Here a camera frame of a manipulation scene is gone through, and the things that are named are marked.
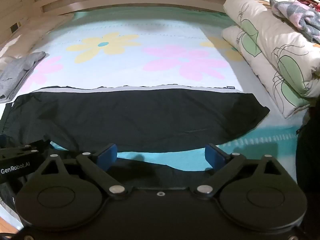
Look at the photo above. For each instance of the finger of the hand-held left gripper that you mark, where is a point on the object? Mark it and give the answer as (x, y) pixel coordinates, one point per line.
(23, 148)

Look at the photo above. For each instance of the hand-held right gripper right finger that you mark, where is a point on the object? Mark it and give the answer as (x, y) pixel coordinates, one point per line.
(214, 155)

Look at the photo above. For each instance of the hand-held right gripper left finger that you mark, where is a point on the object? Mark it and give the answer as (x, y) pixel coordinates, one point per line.
(108, 155)

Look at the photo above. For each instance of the black pants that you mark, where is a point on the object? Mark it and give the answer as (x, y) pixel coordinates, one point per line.
(140, 120)

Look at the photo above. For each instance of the grey folded garment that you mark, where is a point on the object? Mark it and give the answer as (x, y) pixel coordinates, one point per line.
(16, 73)

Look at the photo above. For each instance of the person's black clothing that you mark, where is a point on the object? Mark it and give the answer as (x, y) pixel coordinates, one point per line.
(308, 152)

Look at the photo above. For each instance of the floral bed sheet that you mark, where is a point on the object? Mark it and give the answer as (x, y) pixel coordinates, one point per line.
(160, 55)

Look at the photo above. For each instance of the floral cream pillow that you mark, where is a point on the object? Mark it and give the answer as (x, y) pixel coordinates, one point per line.
(270, 47)

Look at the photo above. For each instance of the grey pink floral cloth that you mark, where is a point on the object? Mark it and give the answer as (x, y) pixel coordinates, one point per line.
(298, 15)

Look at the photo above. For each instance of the wall socket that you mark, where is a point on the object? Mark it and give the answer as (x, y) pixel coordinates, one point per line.
(14, 27)

